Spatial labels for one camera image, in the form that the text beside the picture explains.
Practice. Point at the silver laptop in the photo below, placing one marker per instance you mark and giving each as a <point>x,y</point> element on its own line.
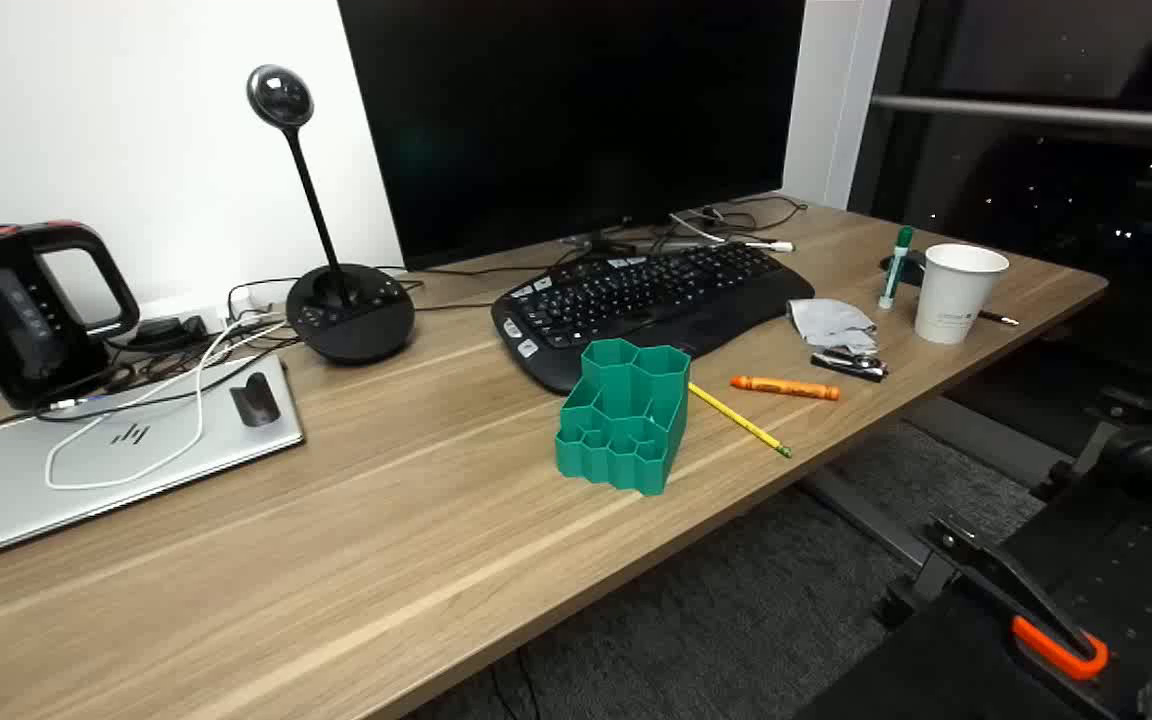
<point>18,492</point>

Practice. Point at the black perforated robot table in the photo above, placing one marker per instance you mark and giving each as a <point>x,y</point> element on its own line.
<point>1137,572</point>

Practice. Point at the small black remote controller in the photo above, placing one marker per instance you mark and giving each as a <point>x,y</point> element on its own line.
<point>848,363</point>

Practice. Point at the black ergonomic keyboard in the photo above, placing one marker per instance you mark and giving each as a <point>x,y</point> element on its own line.
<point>659,295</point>

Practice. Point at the yellow pencil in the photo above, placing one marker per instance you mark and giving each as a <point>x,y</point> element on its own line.
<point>738,417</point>

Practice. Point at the grey cloth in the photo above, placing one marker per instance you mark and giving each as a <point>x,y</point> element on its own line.
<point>832,325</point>

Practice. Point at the grey metal window bar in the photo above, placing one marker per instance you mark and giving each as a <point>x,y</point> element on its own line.
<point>1043,112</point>

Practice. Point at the green capped white marker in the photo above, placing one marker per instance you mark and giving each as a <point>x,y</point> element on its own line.
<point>893,275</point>

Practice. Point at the black power brick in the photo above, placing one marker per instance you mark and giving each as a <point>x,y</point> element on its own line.
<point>174,334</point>

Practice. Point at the green plastic desk organizer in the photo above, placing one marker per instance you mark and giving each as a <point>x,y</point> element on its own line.
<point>618,463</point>

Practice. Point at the black pen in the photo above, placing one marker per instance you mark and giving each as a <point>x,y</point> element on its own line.
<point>997,316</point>

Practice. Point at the black electric kettle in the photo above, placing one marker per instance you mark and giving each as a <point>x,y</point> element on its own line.
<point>0,323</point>

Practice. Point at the orange marker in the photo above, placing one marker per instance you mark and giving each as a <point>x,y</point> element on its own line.
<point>785,391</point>

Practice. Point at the small black adapter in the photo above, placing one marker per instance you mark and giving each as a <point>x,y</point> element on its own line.
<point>257,401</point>

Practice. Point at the black conference webcam on stand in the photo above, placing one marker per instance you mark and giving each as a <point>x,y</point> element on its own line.
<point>349,323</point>

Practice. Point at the black computer monitor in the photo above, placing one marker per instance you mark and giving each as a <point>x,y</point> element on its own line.
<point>579,121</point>

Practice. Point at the white paper cup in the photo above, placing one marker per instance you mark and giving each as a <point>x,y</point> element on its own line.
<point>958,301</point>

